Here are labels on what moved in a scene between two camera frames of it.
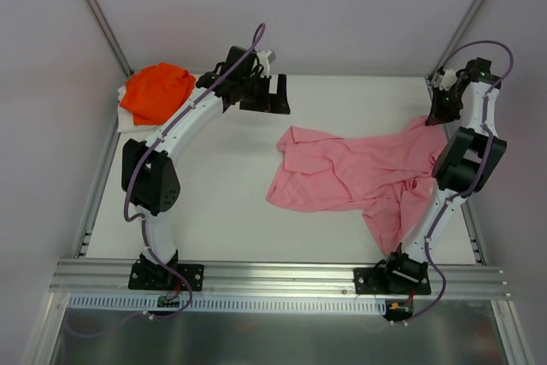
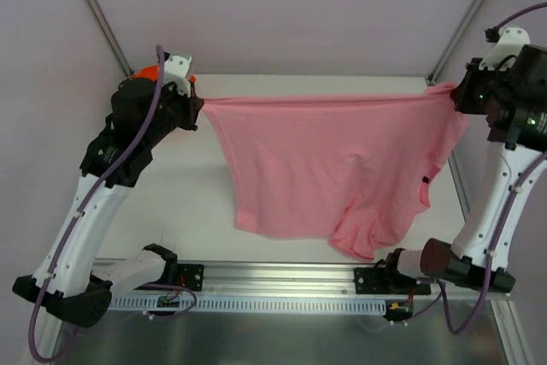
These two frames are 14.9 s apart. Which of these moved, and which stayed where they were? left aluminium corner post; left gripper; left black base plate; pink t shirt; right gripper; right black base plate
Moved: pink t shirt; right gripper; left gripper
Stayed: left aluminium corner post; left black base plate; right black base plate
